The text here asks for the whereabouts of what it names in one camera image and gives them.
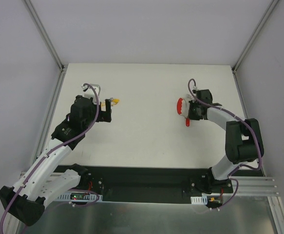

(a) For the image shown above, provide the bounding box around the aluminium frame post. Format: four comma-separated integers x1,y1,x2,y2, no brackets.
22,0,65,71
232,0,281,74

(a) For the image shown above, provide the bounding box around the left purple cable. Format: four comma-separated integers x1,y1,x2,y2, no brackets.
0,84,101,234

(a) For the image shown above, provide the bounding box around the purple cable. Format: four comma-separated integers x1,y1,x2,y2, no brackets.
187,78,264,215
0,84,101,234

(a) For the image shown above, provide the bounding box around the right white cable duct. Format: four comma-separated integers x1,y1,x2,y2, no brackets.
190,195,208,205

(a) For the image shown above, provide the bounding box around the left white cable duct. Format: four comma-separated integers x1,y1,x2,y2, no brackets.
55,191,97,202

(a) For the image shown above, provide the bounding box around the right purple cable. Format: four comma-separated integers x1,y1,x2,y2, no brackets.
187,78,264,215

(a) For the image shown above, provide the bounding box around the yellow key tag with keys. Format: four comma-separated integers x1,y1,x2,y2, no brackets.
101,97,120,107

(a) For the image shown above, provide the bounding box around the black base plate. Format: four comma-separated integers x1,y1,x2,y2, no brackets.
54,165,264,203

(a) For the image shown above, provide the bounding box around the left aluminium frame post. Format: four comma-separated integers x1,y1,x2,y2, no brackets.
22,0,65,71

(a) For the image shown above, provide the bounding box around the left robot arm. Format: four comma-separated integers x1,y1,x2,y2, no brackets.
0,95,112,226

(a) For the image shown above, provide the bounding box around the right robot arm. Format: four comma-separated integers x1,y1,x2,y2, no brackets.
189,89,264,194

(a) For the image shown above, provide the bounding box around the right aluminium frame post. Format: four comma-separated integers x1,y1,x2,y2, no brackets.
232,0,281,74

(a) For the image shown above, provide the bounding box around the red key fob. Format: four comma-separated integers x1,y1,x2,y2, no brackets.
185,118,190,127

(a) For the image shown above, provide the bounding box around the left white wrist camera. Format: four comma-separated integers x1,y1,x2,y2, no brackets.
81,84,101,104

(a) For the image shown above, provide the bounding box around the red-handled metal keyring organizer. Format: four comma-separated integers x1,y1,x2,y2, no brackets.
176,94,195,120

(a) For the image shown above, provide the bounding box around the white cable duct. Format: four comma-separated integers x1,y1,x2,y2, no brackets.
55,191,97,202
190,195,208,205

